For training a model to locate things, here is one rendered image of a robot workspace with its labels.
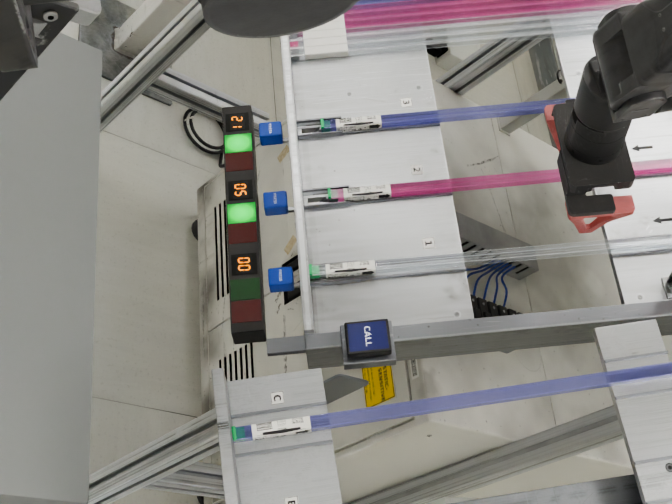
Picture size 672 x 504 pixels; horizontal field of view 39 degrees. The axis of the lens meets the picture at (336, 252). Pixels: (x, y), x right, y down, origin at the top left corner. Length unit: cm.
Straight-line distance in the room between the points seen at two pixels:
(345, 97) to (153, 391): 80
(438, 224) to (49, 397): 51
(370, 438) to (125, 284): 68
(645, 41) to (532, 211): 109
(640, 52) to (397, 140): 52
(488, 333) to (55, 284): 49
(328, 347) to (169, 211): 103
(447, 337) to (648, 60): 45
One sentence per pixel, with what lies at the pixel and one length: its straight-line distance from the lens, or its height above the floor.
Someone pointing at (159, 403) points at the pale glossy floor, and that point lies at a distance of 187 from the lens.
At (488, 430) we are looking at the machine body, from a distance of 149.
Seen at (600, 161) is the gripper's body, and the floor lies 110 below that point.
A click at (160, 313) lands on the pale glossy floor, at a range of 195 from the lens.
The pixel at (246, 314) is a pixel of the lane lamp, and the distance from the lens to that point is 115.
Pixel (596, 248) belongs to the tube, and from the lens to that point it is 119.
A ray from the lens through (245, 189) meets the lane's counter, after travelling 124.
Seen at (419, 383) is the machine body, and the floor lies 61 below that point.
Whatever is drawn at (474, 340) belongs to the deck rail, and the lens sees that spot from 114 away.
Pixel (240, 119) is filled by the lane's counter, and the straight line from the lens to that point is 131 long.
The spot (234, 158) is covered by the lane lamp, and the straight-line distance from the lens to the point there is 127.
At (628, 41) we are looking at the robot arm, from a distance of 83.
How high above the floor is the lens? 147
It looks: 38 degrees down
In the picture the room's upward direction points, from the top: 58 degrees clockwise
